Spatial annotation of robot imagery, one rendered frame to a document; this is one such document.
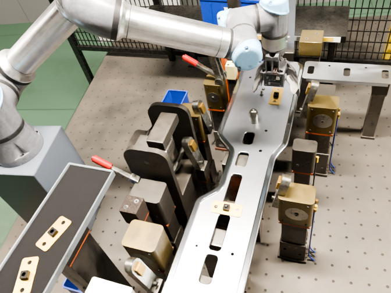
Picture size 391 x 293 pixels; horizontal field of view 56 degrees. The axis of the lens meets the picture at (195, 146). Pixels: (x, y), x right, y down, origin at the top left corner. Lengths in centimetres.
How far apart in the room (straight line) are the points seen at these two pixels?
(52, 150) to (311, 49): 96
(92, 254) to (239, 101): 68
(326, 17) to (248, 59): 75
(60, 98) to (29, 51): 226
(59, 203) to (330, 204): 89
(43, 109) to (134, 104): 160
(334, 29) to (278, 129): 53
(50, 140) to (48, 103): 217
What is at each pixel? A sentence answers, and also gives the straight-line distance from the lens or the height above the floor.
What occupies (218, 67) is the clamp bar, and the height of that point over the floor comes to 112.
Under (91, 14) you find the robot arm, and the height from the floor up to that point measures 149.
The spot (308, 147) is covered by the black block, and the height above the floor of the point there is 99.
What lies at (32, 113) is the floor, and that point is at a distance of 336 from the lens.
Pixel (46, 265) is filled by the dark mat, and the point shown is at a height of 116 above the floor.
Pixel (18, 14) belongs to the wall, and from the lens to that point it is 484.
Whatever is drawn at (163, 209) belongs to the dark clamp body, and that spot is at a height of 104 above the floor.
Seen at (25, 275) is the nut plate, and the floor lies 117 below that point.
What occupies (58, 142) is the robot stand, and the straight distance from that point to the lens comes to 125.
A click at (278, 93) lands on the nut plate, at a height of 101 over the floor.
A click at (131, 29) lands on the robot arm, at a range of 89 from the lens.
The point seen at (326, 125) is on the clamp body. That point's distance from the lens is 124.
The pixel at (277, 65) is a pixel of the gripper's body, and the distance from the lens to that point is 113.
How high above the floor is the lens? 185
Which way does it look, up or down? 48 degrees down
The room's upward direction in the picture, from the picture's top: 14 degrees counter-clockwise
